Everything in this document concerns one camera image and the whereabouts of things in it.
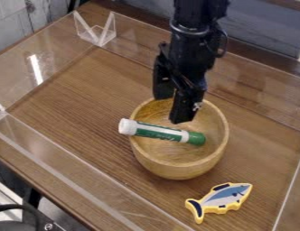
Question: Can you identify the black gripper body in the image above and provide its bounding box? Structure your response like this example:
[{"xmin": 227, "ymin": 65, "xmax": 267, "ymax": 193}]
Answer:
[{"xmin": 157, "ymin": 23, "xmax": 229, "ymax": 82}]

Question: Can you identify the yellow blue fish toy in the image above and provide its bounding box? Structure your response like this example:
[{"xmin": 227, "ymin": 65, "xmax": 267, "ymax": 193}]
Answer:
[{"xmin": 185, "ymin": 182, "xmax": 254, "ymax": 224}]

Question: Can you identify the clear acrylic tray wall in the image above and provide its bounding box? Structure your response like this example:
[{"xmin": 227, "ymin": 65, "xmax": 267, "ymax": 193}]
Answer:
[{"xmin": 0, "ymin": 112, "xmax": 192, "ymax": 231}]

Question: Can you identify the brown wooden bowl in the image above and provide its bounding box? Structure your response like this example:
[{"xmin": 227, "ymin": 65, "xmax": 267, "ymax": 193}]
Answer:
[{"xmin": 131, "ymin": 98, "xmax": 231, "ymax": 180}]

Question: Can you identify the green white marker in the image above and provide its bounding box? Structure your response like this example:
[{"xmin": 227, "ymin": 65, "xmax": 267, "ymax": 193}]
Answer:
[{"xmin": 120, "ymin": 118, "xmax": 207, "ymax": 145}]

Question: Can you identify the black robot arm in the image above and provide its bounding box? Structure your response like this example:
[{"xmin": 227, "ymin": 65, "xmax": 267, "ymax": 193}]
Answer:
[{"xmin": 153, "ymin": 0, "xmax": 231, "ymax": 124}]

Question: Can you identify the black cable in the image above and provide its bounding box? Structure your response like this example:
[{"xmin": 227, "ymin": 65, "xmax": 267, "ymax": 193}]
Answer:
[{"xmin": 0, "ymin": 203, "xmax": 41, "ymax": 231}]

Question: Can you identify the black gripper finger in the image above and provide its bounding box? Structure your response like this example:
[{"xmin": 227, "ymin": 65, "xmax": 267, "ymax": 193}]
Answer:
[
  {"xmin": 153, "ymin": 54, "xmax": 175, "ymax": 100},
  {"xmin": 169, "ymin": 79, "xmax": 207, "ymax": 124}
]

